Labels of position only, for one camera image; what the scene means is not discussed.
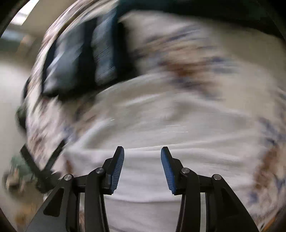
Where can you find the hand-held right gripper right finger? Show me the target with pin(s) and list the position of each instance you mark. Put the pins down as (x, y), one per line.
(167, 171)

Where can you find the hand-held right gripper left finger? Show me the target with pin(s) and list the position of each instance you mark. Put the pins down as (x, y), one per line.
(118, 169)

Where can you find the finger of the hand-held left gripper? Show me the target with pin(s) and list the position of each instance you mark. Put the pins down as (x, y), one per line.
(42, 176)

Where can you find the white towel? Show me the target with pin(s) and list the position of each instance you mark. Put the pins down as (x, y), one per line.
(156, 125)

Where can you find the floral printed blanket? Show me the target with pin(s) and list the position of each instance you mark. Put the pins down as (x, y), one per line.
(183, 58)

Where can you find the black folded garment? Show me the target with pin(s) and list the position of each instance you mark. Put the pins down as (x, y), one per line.
(89, 55)

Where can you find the grey-blue folded garment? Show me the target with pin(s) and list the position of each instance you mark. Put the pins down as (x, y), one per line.
(64, 60)

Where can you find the blue striped folded garment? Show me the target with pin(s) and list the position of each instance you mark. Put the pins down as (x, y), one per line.
(105, 49)

